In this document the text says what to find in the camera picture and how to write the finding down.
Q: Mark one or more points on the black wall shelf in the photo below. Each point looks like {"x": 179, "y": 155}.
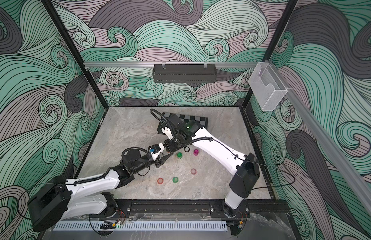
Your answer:
{"x": 184, "y": 73}

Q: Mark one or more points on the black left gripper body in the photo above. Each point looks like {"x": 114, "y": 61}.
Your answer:
{"x": 157, "y": 157}

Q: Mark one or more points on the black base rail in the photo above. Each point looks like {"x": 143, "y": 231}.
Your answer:
{"x": 214, "y": 208}

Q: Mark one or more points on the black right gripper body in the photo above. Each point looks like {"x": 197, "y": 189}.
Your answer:
{"x": 161, "y": 128}

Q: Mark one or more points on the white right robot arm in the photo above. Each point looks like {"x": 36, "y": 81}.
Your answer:
{"x": 244, "y": 168}

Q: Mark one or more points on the white ventilated front strip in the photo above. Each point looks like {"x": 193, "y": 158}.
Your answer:
{"x": 143, "y": 226}

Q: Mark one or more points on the pink jar lid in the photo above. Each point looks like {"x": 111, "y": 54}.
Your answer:
{"x": 193, "y": 171}

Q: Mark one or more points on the green jar lid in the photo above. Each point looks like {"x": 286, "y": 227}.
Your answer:
{"x": 175, "y": 179}

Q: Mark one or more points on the black white chessboard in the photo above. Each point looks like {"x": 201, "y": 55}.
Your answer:
{"x": 200, "y": 122}

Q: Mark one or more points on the clear plastic wall bin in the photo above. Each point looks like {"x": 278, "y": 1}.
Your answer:
{"x": 267, "y": 86}

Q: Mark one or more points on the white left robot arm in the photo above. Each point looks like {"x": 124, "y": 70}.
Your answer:
{"x": 62, "y": 198}

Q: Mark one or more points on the red jar lid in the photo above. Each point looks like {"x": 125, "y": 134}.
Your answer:
{"x": 160, "y": 181}

